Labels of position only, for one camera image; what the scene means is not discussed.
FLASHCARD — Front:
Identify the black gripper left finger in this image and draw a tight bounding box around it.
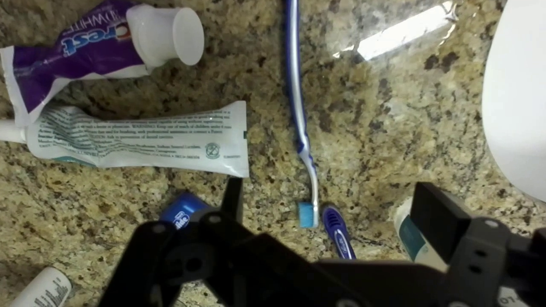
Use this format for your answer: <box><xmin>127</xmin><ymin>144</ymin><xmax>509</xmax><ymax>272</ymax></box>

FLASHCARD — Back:
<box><xmin>98</xmin><ymin>176</ymin><xmax>308</xmax><ymax>307</ymax></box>

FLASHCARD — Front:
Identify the white toothpaste tube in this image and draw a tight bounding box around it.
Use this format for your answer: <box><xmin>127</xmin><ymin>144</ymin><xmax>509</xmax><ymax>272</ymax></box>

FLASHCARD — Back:
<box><xmin>0</xmin><ymin>101</ymin><xmax>250</xmax><ymax>180</ymax></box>

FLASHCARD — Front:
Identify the clear plastic water bottle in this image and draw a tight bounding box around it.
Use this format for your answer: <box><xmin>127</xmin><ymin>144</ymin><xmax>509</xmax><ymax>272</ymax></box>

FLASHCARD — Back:
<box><xmin>390</xmin><ymin>195</ymin><xmax>450</xmax><ymax>272</ymax></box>

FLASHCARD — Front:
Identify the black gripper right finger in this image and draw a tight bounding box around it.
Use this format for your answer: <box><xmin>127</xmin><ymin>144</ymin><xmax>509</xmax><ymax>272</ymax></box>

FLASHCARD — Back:
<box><xmin>410</xmin><ymin>181</ymin><xmax>546</xmax><ymax>307</ymax></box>

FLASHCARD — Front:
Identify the blue and white toothbrush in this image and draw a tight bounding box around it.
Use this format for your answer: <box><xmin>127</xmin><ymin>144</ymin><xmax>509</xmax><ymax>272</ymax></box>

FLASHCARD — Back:
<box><xmin>282</xmin><ymin>0</ymin><xmax>320</xmax><ymax>231</ymax></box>

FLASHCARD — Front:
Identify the purple toothpaste tube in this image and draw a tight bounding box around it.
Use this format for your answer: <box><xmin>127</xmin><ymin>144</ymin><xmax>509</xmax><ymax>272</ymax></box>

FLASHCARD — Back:
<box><xmin>0</xmin><ymin>0</ymin><xmax>206</xmax><ymax>130</ymax></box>

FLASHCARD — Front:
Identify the small blue packet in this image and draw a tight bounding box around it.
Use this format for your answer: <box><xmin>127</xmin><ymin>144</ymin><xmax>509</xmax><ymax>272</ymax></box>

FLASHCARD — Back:
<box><xmin>156</xmin><ymin>190</ymin><xmax>213</xmax><ymax>231</ymax></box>

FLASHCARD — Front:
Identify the white oval sink basin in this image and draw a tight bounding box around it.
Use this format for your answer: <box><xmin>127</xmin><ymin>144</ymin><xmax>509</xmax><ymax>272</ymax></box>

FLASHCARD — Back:
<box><xmin>480</xmin><ymin>0</ymin><xmax>546</xmax><ymax>203</ymax></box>

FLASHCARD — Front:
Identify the white tube bottom left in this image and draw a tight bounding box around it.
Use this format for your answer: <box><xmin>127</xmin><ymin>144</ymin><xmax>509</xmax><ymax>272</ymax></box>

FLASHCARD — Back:
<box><xmin>4</xmin><ymin>266</ymin><xmax>73</xmax><ymax>307</ymax></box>

